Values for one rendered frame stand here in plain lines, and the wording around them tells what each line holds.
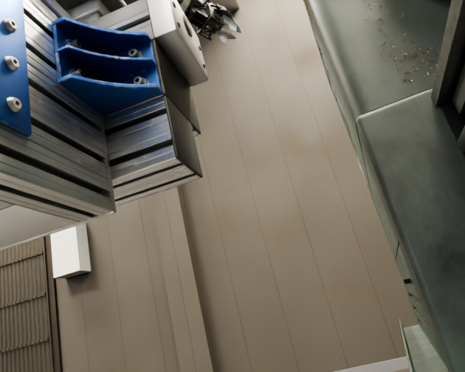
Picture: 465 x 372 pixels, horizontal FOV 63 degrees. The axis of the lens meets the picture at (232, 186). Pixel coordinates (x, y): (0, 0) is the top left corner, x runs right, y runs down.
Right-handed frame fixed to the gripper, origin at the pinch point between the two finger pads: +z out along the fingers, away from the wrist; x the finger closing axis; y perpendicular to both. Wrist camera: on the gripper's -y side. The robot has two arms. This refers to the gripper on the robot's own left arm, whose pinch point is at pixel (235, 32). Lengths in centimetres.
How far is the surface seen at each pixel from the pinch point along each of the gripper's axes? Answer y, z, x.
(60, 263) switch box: -54, 56, -334
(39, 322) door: -8, 55, -382
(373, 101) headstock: 78, -24, 38
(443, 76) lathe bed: 84, -28, 47
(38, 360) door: 27, 60, -389
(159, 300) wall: -2, 131, -271
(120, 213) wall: -97, 97, -285
